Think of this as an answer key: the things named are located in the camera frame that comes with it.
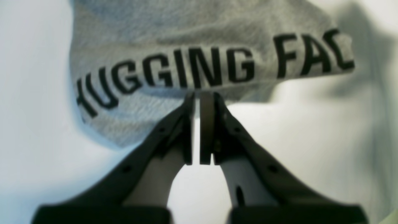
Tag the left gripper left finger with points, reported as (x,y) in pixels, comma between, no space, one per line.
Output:
(136,191)

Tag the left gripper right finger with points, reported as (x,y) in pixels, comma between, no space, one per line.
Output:
(262,190)

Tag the grey T-shirt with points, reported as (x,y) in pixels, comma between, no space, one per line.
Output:
(133,61)

